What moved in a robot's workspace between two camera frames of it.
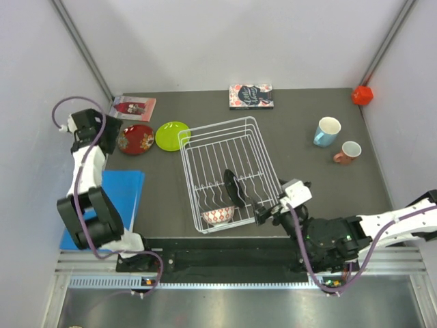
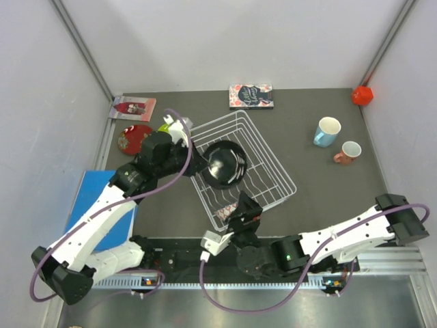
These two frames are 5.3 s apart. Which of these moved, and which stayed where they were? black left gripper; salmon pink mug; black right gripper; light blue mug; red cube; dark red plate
Moved: black right gripper; black left gripper
Stayed: red cube; light blue mug; salmon pink mug; dark red plate
